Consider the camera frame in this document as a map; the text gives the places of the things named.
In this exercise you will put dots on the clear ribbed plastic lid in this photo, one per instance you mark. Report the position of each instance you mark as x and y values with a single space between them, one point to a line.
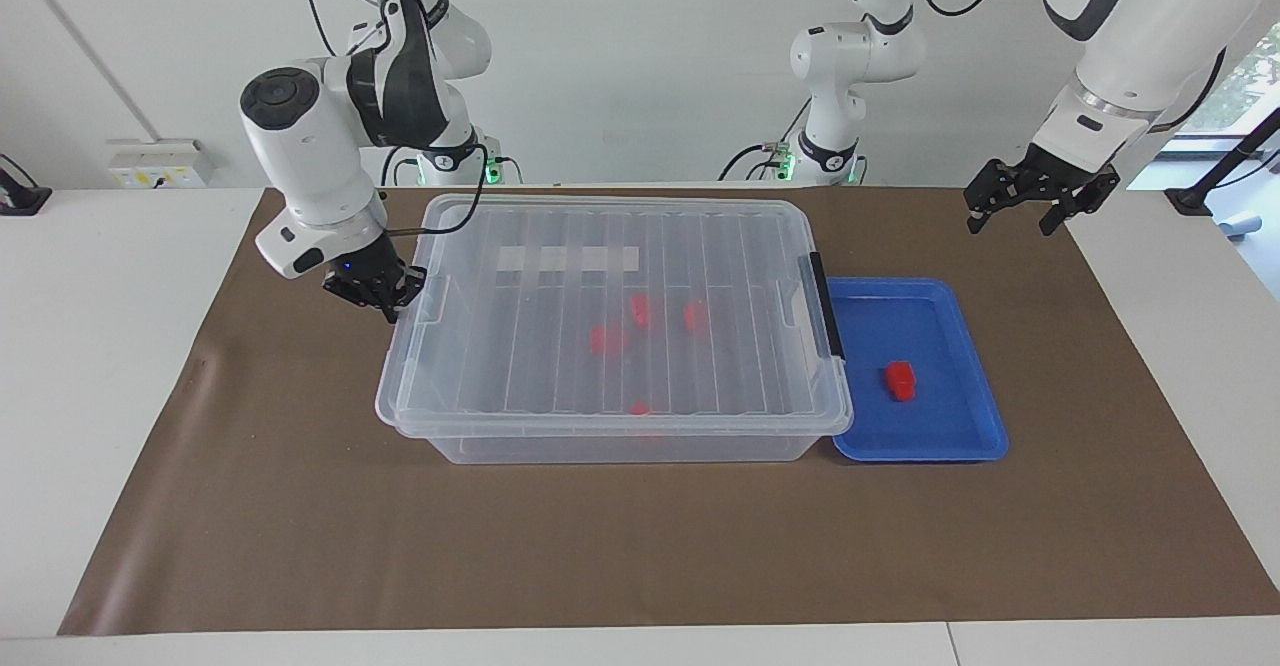
500 366

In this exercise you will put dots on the light blue object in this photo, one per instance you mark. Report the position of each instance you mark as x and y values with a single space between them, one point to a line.
1240 224

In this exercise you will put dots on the white power strip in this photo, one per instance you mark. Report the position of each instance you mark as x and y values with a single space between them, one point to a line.
160 166

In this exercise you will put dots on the brown paper mat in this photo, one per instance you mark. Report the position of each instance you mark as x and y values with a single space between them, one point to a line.
600 546

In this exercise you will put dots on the blue plastic tray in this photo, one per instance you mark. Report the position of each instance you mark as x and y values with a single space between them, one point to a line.
940 426

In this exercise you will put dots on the clear plastic storage box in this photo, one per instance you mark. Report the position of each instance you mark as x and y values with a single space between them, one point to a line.
600 446

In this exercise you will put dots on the black stand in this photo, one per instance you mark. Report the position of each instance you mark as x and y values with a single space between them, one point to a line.
1230 161

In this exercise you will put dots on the white label strip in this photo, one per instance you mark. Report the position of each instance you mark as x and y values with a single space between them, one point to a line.
570 259

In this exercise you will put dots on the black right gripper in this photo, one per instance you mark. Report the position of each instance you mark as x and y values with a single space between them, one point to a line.
365 276

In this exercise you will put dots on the window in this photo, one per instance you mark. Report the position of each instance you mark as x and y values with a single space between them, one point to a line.
1240 86

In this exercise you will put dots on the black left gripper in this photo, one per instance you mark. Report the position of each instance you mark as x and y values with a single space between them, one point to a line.
1050 174

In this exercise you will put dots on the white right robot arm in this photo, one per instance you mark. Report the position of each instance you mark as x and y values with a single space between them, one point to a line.
310 166

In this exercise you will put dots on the black bracket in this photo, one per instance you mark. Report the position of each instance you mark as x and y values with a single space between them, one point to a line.
20 196

